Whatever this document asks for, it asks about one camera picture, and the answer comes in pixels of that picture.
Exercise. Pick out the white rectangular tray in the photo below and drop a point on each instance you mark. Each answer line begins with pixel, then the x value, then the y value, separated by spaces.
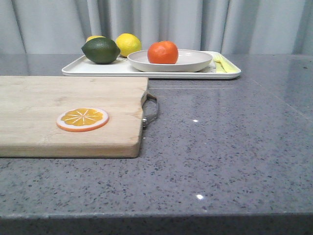
pixel 121 67

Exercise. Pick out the beige round plate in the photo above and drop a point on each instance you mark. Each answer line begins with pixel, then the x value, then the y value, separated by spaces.
pixel 188 61

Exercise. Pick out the grey curtain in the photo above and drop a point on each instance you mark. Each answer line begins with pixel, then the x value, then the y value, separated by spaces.
pixel 227 26

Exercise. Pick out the metal cutting board handle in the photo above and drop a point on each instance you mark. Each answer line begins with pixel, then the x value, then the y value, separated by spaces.
pixel 150 110

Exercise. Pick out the yellow lemon back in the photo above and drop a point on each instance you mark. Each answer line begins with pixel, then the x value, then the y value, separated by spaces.
pixel 94 37

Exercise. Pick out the green lime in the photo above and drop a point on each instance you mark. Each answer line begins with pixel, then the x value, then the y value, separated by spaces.
pixel 101 50

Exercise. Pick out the yellow plastic fork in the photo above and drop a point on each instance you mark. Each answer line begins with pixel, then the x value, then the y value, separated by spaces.
pixel 229 67

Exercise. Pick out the yellow plastic spoon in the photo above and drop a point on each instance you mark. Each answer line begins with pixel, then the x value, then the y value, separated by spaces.
pixel 219 67

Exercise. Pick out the toy orange slice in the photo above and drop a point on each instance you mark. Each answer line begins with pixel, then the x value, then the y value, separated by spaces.
pixel 82 119

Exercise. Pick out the orange mandarin fruit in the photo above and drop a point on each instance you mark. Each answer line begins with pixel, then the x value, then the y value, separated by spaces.
pixel 164 52

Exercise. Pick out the wooden cutting board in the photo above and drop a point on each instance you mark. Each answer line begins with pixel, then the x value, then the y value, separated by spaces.
pixel 30 106

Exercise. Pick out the yellow lemon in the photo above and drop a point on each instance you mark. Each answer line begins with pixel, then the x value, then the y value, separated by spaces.
pixel 128 43
pixel 94 37

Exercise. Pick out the yellow lemon front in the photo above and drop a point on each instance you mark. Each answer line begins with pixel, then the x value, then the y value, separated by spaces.
pixel 128 43

